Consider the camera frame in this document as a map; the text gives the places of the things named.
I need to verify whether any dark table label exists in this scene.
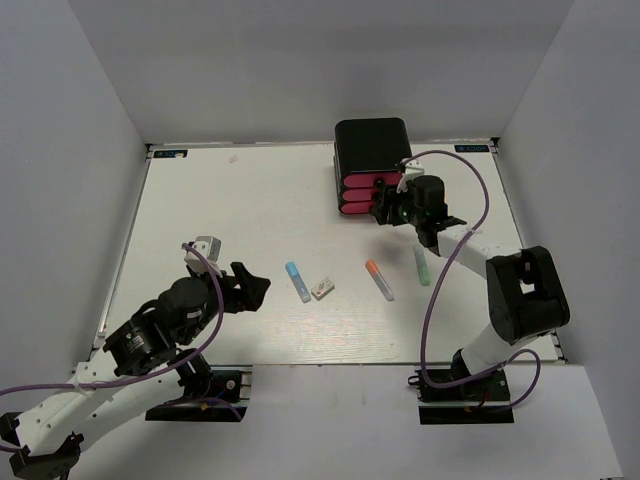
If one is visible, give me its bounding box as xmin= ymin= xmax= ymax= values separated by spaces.
xmin=153 ymin=149 xmax=188 ymax=159
xmin=454 ymin=144 xmax=491 ymax=153

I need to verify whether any right dark table label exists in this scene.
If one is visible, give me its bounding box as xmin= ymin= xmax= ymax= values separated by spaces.
xmin=454 ymin=144 xmax=491 ymax=153

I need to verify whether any small white eraser box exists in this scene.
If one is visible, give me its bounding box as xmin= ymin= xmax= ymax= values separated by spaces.
xmin=311 ymin=277 xmax=335 ymax=300

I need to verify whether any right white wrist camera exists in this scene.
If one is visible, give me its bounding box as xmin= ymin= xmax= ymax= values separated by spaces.
xmin=396 ymin=158 xmax=425 ymax=194

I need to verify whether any green cap glue stick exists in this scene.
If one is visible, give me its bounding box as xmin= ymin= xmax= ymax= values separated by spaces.
xmin=413 ymin=244 xmax=431 ymax=286

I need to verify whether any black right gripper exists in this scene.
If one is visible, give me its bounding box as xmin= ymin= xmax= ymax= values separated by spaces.
xmin=373 ymin=182 xmax=425 ymax=227

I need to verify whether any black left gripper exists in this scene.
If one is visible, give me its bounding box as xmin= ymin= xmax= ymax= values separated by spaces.
xmin=181 ymin=261 xmax=271 ymax=344

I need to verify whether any pink top drawer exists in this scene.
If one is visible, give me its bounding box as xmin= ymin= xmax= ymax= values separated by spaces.
xmin=341 ymin=172 xmax=402 ymax=189

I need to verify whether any black drawer cabinet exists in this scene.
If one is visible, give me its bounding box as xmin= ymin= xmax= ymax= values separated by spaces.
xmin=333 ymin=117 xmax=412 ymax=210

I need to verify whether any left dark table label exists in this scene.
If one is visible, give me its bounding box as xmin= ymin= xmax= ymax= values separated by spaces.
xmin=153 ymin=149 xmax=188 ymax=159

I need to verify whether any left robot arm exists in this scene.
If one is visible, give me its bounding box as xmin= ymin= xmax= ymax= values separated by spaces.
xmin=1 ymin=262 xmax=271 ymax=479

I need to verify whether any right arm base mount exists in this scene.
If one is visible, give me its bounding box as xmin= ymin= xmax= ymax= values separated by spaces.
xmin=407 ymin=370 xmax=514 ymax=426

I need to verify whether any blue cap glue stick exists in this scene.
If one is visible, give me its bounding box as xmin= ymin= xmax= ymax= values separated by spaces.
xmin=285 ymin=261 xmax=311 ymax=303

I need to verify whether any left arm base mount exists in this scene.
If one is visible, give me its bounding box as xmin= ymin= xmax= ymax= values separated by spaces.
xmin=145 ymin=365 xmax=253 ymax=423

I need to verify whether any orange cap glue stick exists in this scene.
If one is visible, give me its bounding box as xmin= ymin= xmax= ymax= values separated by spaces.
xmin=365 ymin=259 xmax=394 ymax=302

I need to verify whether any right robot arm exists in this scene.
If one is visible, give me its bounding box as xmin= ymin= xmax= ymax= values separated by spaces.
xmin=370 ymin=175 xmax=570 ymax=399

